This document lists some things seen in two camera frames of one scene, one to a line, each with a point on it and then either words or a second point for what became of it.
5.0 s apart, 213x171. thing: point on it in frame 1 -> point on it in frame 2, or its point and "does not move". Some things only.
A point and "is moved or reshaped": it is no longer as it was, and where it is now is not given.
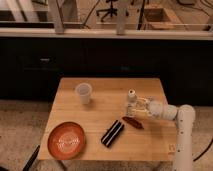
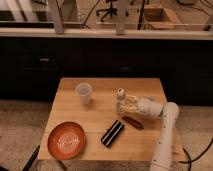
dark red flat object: [133, 122] does not move
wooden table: [109, 119] does not move
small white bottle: [132, 102] is moved or reshaped
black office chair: [110, 10] does not move
